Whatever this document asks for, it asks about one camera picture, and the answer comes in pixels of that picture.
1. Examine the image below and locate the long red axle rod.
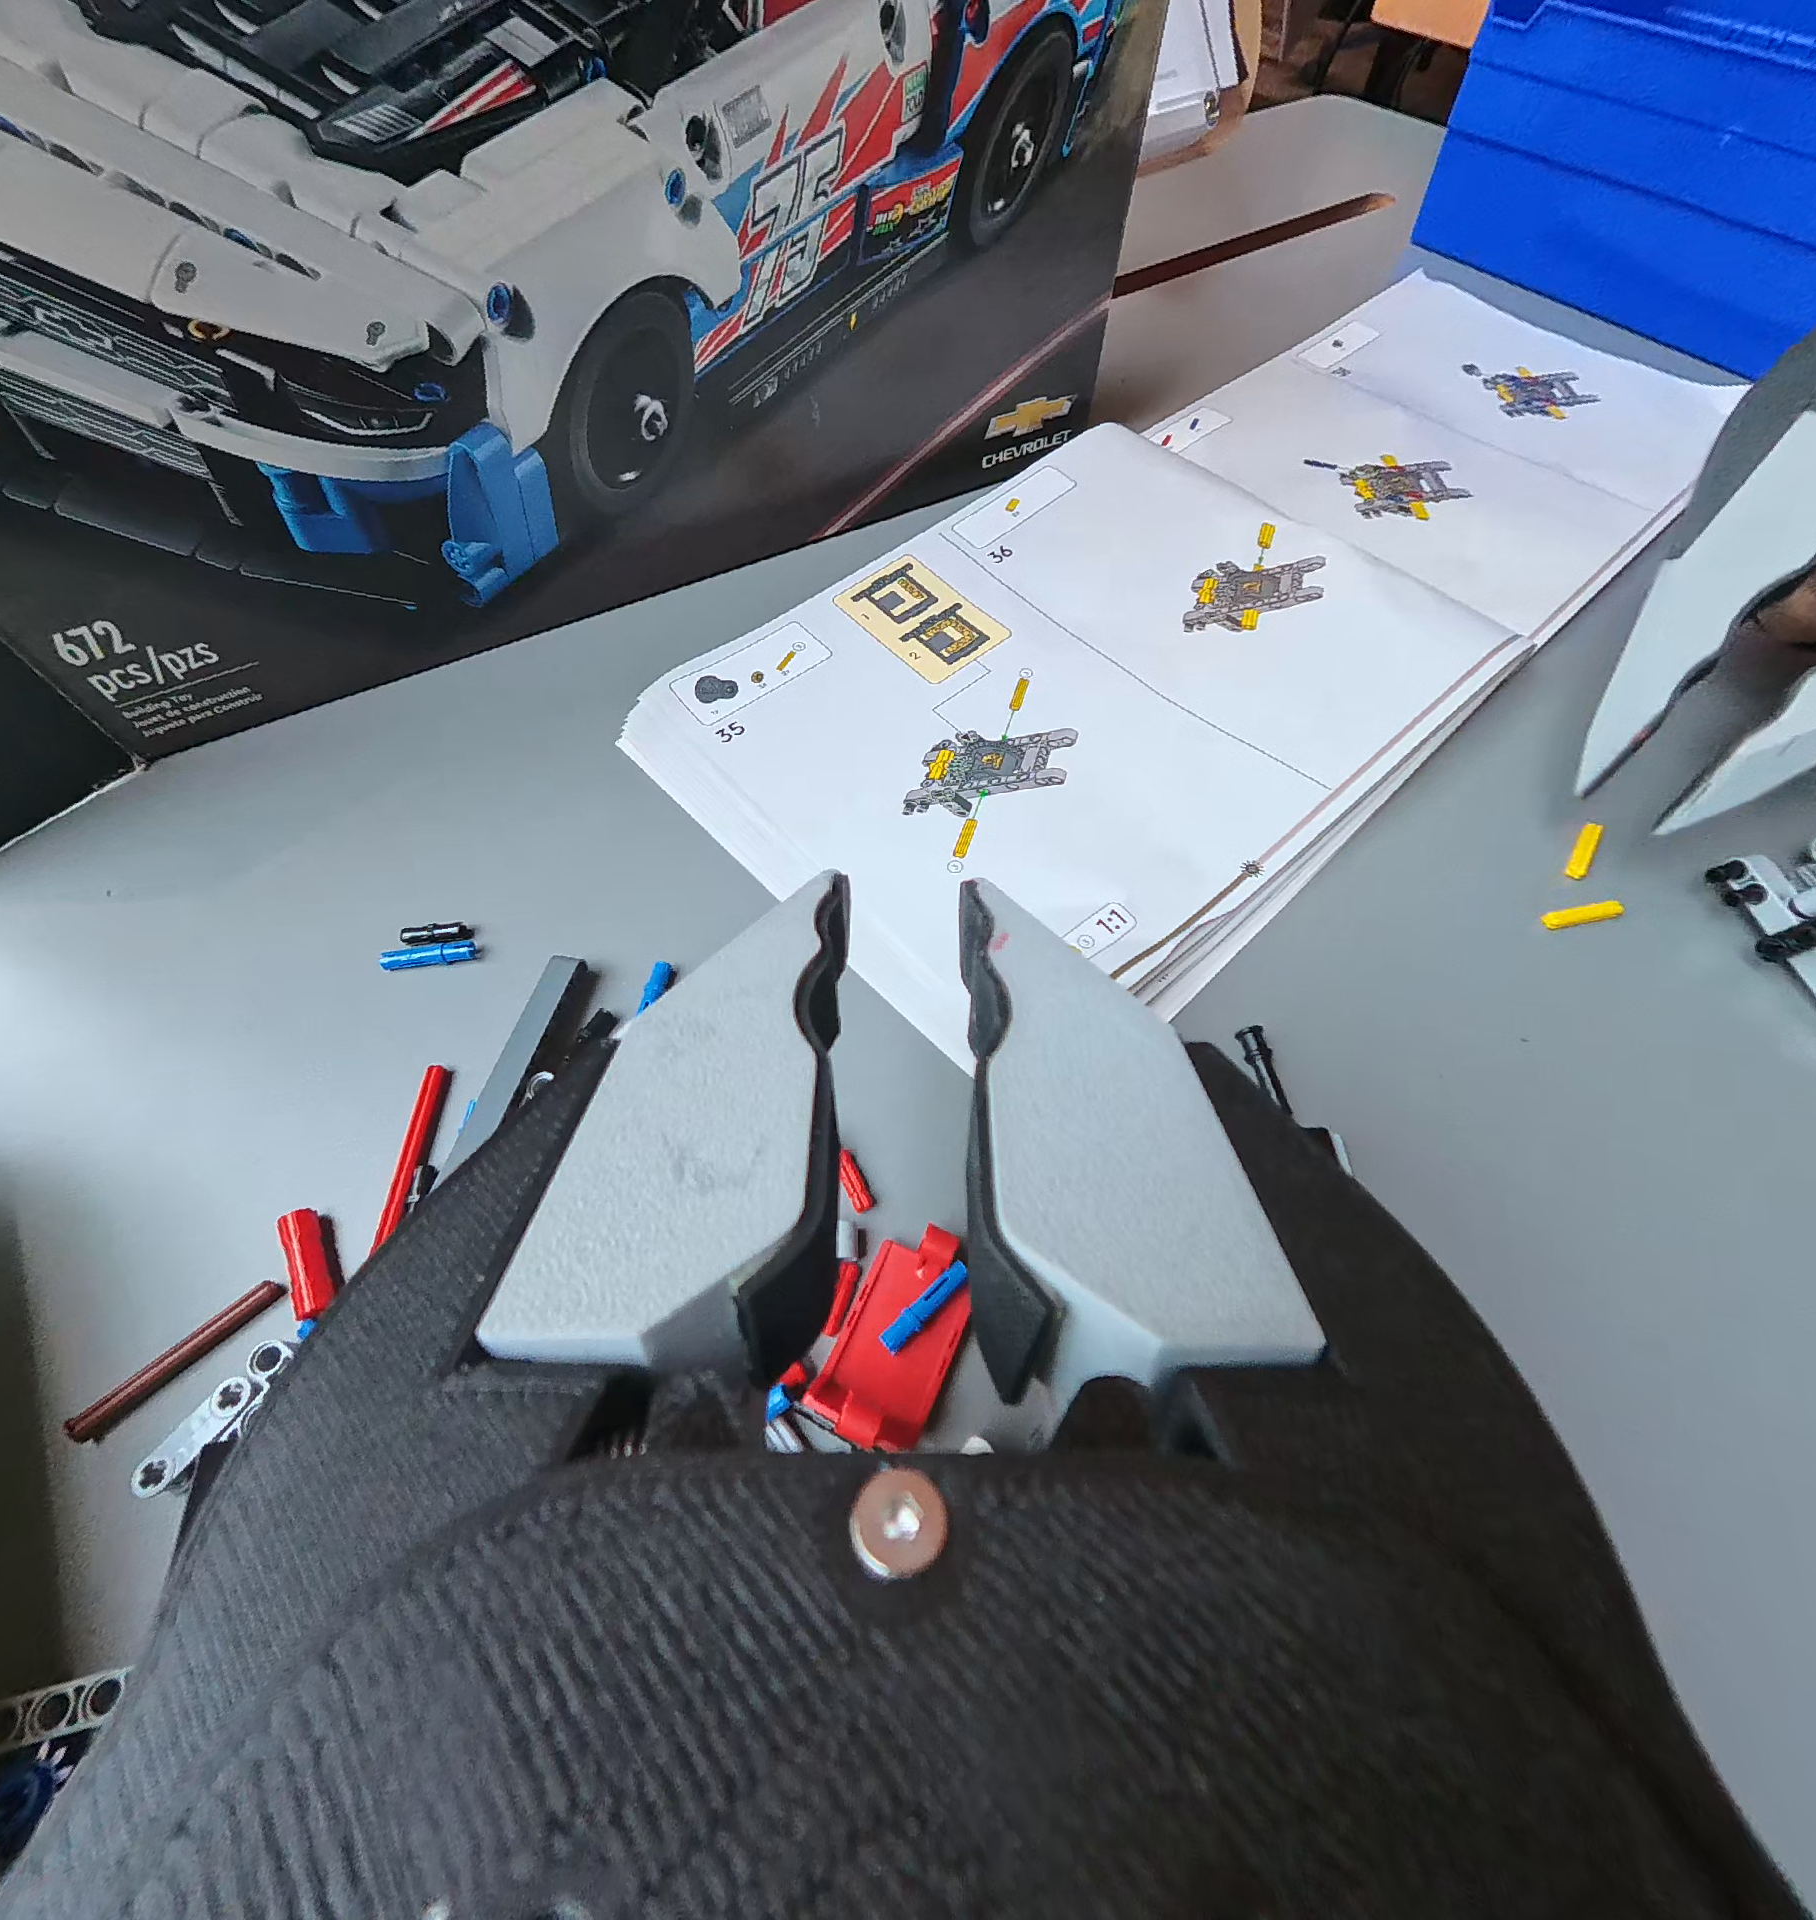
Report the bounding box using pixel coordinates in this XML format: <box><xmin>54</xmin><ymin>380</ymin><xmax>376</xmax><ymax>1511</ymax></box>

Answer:
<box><xmin>370</xmin><ymin>1063</ymin><xmax>455</xmax><ymax>1257</ymax></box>

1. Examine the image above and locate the short red axle connector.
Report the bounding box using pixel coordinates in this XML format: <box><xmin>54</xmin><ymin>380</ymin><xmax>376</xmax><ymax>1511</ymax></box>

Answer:
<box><xmin>277</xmin><ymin>1206</ymin><xmax>343</xmax><ymax>1324</ymax></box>

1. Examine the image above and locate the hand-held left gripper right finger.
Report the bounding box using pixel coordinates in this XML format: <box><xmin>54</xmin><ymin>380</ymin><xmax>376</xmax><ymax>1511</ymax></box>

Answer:
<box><xmin>959</xmin><ymin>879</ymin><xmax>1330</xmax><ymax>1408</ymax></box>

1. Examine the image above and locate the white instruction booklet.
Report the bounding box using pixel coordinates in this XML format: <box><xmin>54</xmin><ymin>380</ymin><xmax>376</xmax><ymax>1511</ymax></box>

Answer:
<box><xmin>616</xmin><ymin>270</ymin><xmax>1753</xmax><ymax>1075</ymax></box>

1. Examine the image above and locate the long dark grey beam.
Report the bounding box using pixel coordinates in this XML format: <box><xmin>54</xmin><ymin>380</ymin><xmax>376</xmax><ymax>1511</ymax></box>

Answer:
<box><xmin>440</xmin><ymin>956</ymin><xmax>599</xmax><ymax>1189</ymax></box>

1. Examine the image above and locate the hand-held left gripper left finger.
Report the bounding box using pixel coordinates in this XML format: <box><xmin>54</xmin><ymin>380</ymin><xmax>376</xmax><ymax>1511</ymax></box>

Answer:
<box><xmin>477</xmin><ymin>871</ymin><xmax>853</xmax><ymax>1390</ymax></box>

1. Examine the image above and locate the pile of small building pieces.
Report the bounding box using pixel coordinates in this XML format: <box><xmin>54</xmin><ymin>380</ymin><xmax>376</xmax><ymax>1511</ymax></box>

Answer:
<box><xmin>0</xmin><ymin>956</ymin><xmax>985</xmax><ymax>1862</ymax></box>

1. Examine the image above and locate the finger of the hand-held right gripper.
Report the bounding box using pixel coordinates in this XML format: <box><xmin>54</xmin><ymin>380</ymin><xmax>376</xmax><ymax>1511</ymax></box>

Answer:
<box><xmin>1654</xmin><ymin>600</ymin><xmax>1816</xmax><ymax>836</ymax></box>
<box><xmin>1576</xmin><ymin>274</ymin><xmax>1816</xmax><ymax>801</ymax></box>

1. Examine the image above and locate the blue storage bin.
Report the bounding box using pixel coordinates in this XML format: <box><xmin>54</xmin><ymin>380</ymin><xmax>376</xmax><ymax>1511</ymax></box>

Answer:
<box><xmin>1410</xmin><ymin>0</ymin><xmax>1816</xmax><ymax>380</ymax></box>

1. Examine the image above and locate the red panel piece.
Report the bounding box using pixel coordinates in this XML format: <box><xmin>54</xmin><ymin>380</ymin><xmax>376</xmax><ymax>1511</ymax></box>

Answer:
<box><xmin>799</xmin><ymin>1222</ymin><xmax>975</xmax><ymax>1453</ymax></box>

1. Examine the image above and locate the brown axle rod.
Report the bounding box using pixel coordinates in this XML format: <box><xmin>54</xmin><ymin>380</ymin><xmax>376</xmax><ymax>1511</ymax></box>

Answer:
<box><xmin>64</xmin><ymin>1278</ymin><xmax>288</xmax><ymax>1445</ymax></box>

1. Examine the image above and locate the race car set box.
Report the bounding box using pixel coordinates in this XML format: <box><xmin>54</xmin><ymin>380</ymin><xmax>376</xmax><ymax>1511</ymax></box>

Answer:
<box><xmin>0</xmin><ymin>0</ymin><xmax>1173</xmax><ymax>884</ymax></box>

